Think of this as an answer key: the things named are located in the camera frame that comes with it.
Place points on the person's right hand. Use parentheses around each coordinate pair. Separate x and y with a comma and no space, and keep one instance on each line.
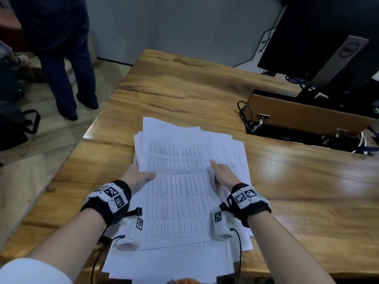
(227,178)

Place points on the person's left hand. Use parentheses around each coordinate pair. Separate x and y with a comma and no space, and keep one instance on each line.
(134,178)

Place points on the person's left thumb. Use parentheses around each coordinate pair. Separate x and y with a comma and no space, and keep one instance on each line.
(147,176)

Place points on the person's right thumb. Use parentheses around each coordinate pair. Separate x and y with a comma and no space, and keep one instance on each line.
(217,167)

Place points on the pile of white printed papers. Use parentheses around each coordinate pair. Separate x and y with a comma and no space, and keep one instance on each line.
(177,189)

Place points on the person's left forearm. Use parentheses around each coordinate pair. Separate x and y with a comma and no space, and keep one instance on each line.
(71,242)

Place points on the person's right forearm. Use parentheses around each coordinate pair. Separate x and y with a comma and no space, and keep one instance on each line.
(284,251)

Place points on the black left wristband with markers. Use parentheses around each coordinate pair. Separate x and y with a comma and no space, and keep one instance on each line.
(111,199)

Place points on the black wristband with markers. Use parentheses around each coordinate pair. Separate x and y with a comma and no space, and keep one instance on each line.
(247,201)
(111,199)

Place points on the black right wristband with markers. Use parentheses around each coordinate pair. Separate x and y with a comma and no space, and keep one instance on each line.
(247,201)

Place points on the metal hinge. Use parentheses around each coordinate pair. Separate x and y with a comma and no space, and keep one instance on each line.
(341,133)
(262,118)

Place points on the black bag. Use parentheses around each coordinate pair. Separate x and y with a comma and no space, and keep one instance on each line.
(11,121)

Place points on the white sleeve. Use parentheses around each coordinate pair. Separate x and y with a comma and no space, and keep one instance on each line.
(29,272)

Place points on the silver monitor stand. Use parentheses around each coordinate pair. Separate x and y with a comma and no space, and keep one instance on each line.
(340,60)

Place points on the black computer monitor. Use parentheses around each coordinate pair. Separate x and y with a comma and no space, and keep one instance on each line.
(311,32)

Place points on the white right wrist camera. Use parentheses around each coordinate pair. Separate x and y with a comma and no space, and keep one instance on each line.
(220,223)

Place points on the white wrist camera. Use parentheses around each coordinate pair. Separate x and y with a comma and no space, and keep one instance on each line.
(220,223)
(130,230)

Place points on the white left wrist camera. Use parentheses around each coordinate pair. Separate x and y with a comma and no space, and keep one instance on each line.
(130,230)

